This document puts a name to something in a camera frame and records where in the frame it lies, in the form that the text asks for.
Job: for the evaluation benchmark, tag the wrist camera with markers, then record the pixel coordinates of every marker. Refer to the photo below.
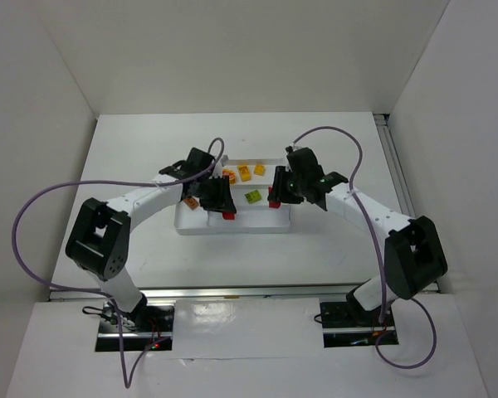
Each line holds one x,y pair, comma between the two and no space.
218,169
292,148

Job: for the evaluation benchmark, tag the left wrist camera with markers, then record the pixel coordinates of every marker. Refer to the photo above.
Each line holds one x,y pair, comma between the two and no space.
218,169

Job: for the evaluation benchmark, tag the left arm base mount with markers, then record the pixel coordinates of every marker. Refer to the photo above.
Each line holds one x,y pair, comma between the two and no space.
156,329

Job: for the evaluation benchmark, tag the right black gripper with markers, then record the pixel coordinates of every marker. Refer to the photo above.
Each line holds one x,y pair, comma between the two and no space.
283,185

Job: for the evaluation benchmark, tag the yellow long lego brick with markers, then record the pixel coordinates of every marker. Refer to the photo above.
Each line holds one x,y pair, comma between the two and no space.
244,173

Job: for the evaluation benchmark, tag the white divided tray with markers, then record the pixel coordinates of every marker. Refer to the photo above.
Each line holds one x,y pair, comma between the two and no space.
255,215

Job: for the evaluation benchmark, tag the aluminium front rail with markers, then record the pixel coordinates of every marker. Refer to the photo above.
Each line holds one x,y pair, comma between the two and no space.
248,291

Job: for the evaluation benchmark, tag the tan lego plate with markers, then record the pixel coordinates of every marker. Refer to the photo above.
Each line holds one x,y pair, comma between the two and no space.
191,203

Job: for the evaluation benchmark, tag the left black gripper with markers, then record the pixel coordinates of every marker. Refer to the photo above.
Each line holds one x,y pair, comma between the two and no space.
215,191

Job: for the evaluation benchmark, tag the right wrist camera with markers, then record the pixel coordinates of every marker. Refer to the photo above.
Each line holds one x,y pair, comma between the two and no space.
292,148

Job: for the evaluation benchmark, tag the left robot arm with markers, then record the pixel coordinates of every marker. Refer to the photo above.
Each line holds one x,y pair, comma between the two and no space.
99,241

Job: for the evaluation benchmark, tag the green yellow lego stack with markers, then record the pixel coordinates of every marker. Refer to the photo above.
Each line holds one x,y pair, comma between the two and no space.
253,196

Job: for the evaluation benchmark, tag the small yellow lego brick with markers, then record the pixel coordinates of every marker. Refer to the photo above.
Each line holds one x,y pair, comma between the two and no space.
259,170

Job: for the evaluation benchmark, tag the round orange lego piece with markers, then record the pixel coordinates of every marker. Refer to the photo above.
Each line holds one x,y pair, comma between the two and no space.
231,175

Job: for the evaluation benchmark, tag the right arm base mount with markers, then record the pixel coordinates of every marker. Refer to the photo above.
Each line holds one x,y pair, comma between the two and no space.
340,329

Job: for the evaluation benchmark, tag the aluminium side rail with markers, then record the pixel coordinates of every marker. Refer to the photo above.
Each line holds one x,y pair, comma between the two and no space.
402,190

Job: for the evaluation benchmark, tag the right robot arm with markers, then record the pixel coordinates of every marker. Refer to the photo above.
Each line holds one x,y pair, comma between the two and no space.
373,218

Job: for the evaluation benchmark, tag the red lego piece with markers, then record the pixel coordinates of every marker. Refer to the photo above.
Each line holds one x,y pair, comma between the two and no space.
229,216
272,204

